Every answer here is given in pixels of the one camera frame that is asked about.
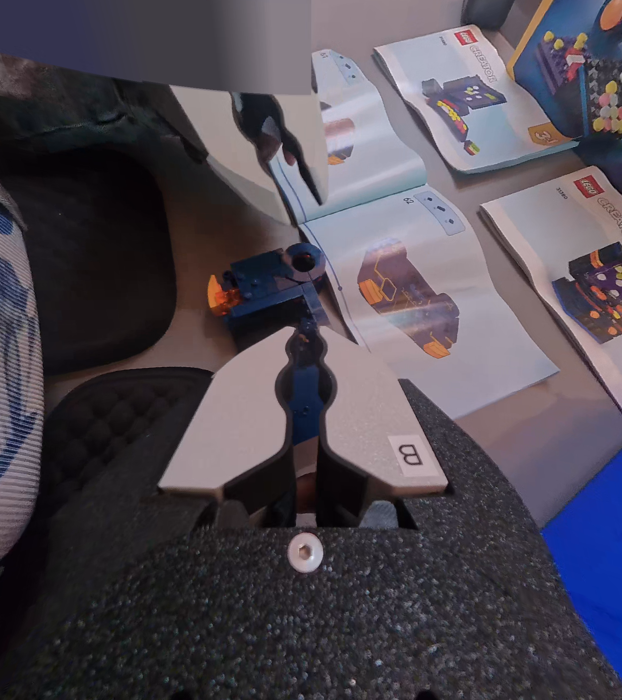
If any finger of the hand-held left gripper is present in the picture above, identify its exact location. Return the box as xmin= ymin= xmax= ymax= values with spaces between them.
xmin=171 ymin=85 xmax=296 ymax=226
xmin=273 ymin=93 xmax=329 ymax=207

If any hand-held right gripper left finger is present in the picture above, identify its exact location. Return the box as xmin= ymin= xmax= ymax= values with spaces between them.
xmin=157 ymin=327 xmax=296 ymax=503

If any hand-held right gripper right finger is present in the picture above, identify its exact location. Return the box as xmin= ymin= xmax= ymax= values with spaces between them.
xmin=316 ymin=326 xmax=450 ymax=497

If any dark blue toy brick console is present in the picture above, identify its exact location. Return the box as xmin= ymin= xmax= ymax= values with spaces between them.
xmin=208 ymin=243 xmax=327 ymax=445

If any blue plastic bin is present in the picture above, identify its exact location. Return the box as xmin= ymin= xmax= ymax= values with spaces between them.
xmin=541 ymin=410 xmax=622 ymax=700

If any person's left forearm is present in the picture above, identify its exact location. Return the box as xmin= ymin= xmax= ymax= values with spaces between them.
xmin=0 ymin=44 xmax=210 ymax=165

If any open instruction booklet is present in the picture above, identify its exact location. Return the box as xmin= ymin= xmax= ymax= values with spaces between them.
xmin=270 ymin=49 xmax=561 ymax=420

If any black quilted pad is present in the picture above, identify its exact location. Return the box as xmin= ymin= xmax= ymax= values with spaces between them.
xmin=42 ymin=367 xmax=217 ymax=495

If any joystick machine instruction booklet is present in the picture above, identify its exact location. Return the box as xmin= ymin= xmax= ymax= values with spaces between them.
xmin=373 ymin=24 xmax=580 ymax=176

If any black smooth pad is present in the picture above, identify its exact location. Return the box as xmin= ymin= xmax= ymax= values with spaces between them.
xmin=0 ymin=147 xmax=178 ymax=376

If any dark grey box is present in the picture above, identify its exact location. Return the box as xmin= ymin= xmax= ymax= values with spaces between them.
xmin=461 ymin=0 xmax=514 ymax=31

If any purple arcade instruction booklet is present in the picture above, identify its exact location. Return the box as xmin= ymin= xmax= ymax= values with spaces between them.
xmin=479 ymin=165 xmax=622 ymax=417

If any toy brick set box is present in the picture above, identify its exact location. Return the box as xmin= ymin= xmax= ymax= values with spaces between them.
xmin=506 ymin=0 xmax=622 ymax=249

